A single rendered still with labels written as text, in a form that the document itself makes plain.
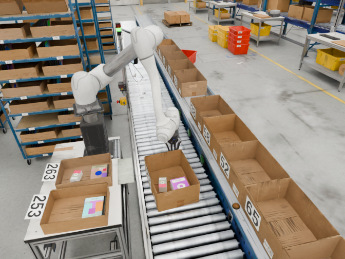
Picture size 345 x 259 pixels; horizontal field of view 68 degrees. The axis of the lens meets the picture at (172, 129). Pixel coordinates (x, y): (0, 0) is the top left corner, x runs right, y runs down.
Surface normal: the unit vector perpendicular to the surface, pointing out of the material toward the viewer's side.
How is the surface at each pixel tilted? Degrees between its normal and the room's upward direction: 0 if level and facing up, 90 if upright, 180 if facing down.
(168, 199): 91
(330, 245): 90
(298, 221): 0
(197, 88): 91
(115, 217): 0
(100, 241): 0
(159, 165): 89
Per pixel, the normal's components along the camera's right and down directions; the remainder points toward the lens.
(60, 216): -0.02, -0.82
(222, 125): 0.20, 0.51
